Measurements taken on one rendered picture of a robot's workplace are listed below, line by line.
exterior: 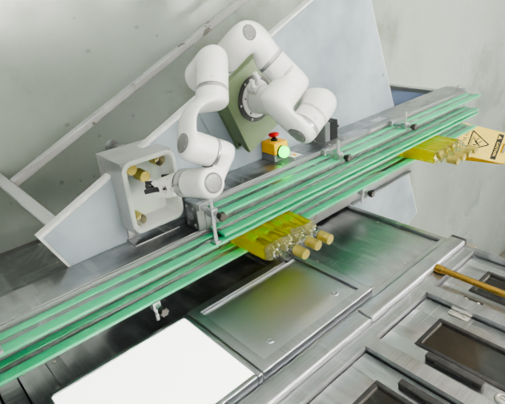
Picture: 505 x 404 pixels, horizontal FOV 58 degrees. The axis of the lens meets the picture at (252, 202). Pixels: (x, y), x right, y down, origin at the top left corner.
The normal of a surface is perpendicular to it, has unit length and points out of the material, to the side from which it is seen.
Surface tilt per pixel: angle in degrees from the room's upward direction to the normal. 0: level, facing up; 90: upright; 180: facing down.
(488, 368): 90
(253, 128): 2
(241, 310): 90
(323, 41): 0
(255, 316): 89
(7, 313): 90
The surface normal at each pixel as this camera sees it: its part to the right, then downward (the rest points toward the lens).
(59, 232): 0.67, 0.27
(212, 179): 0.62, 0.04
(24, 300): -0.07, -0.90
